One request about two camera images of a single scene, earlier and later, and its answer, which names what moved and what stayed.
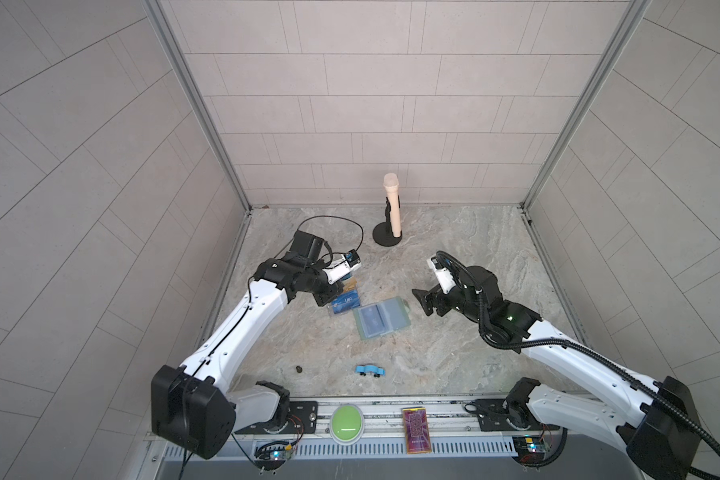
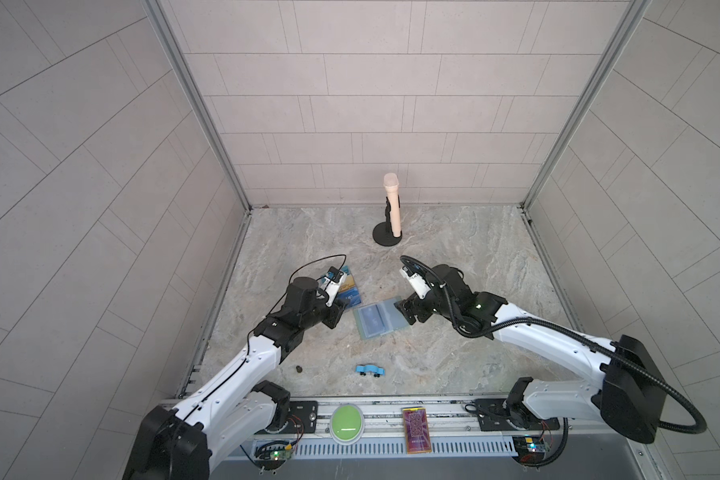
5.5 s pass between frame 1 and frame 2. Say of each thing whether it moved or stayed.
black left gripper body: moved
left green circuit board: stayed
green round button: stayed
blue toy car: stayed
